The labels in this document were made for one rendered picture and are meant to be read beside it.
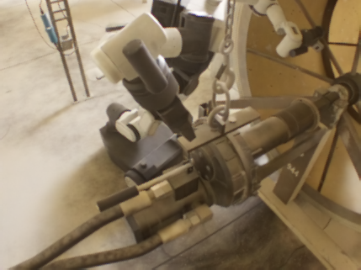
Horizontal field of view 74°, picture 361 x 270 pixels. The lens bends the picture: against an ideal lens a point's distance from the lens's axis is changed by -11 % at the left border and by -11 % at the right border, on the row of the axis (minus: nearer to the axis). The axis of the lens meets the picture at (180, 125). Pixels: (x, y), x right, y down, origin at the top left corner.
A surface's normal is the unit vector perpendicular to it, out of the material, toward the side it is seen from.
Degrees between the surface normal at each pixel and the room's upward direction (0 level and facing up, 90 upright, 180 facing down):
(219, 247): 0
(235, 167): 48
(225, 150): 25
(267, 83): 58
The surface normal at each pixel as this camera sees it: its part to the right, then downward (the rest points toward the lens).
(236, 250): 0.00, -0.73
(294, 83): 0.40, -0.04
